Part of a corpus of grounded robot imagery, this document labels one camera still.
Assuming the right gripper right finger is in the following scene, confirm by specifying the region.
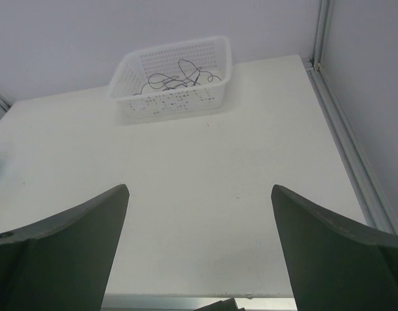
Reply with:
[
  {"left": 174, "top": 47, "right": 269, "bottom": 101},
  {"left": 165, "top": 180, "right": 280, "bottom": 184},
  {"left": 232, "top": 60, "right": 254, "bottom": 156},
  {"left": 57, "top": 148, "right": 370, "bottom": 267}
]
[{"left": 271, "top": 185, "right": 398, "bottom": 310}]

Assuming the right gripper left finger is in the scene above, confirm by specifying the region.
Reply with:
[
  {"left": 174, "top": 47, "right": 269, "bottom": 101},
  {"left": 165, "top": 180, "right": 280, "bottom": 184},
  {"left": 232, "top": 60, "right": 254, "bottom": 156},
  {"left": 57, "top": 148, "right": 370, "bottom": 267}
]
[{"left": 0, "top": 184, "right": 129, "bottom": 310}]

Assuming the thin purple cable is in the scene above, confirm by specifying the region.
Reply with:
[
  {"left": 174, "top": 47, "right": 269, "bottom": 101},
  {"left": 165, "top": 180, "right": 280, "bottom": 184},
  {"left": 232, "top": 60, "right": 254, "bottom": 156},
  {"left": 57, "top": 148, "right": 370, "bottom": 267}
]
[{"left": 133, "top": 58, "right": 222, "bottom": 97}]

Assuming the white perforated plastic basket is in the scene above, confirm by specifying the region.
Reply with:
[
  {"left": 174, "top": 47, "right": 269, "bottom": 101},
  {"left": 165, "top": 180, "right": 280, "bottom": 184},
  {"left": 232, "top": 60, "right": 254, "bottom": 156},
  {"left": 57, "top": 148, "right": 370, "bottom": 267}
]
[{"left": 106, "top": 36, "right": 233, "bottom": 119}]

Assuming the right aluminium frame post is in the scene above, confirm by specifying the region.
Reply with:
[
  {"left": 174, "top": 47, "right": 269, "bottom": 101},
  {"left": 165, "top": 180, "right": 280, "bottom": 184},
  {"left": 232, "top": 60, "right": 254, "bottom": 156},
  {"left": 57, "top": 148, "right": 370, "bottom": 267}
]
[{"left": 303, "top": 1, "right": 398, "bottom": 235}]

